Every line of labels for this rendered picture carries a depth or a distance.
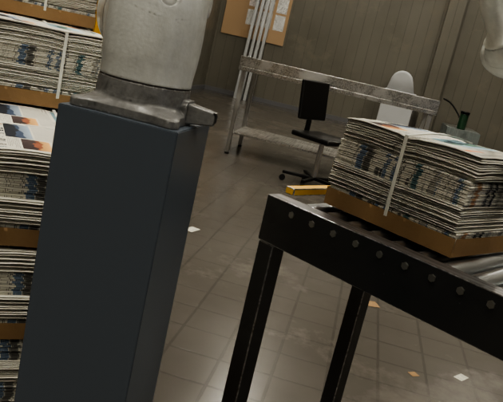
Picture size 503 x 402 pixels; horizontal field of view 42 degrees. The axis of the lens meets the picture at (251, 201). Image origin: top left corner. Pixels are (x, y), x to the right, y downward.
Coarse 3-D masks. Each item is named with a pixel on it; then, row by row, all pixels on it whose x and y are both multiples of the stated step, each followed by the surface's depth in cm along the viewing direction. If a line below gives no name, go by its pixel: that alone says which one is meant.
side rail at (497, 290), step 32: (288, 224) 160; (320, 224) 153; (352, 224) 153; (320, 256) 153; (352, 256) 147; (384, 256) 142; (416, 256) 138; (384, 288) 142; (416, 288) 137; (448, 288) 132; (480, 288) 127; (448, 320) 132; (480, 320) 127
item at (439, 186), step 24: (432, 144) 144; (456, 144) 153; (432, 168) 143; (456, 168) 140; (480, 168) 136; (408, 192) 147; (432, 192) 143; (456, 192) 139; (480, 192) 141; (408, 216) 148; (432, 216) 143; (456, 216) 139; (480, 216) 144
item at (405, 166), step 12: (396, 144) 151; (408, 144) 148; (396, 156) 150; (408, 156) 148; (408, 168) 148; (384, 180) 152; (396, 180) 150; (384, 192) 152; (396, 192) 150; (384, 204) 152; (396, 204) 150
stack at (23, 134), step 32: (0, 128) 155; (32, 128) 163; (0, 160) 140; (32, 160) 142; (0, 192) 142; (32, 192) 144; (0, 224) 144; (32, 224) 146; (0, 256) 145; (32, 256) 148; (0, 288) 148; (0, 320) 150; (0, 352) 153; (0, 384) 155
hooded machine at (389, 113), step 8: (400, 72) 1199; (392, 80) 1205; (400, 80) 1201; (408, 80) 1198; (392, 88) 1207; (400, 88) 1204; (408, 88) 1201; (384, 104) 1213; (384, 112) 1216; (392, 112) 1212; (400, 112) 1209; (408, 112) 1205; (384, 120) 1218; (392, 120) 1215; (400, 120) 1211; (408, 120) 1208
